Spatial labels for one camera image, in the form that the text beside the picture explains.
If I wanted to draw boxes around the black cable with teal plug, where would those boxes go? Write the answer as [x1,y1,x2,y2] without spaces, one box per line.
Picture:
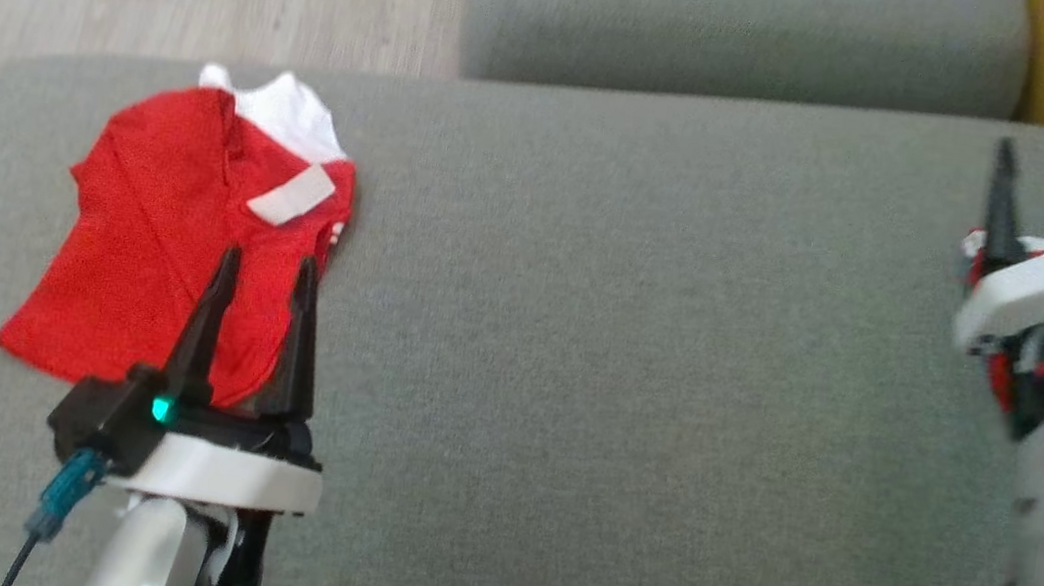
[0,439,111,586]

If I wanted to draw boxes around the red jersey with black number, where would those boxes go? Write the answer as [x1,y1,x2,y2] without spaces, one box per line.
[0,37,371,421]

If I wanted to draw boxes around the large grey sofa seat cushion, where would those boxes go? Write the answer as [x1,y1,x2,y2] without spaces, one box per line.
[0,0,1044,586]

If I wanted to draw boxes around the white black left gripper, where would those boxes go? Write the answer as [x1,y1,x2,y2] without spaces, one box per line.
[102,232,353,521]

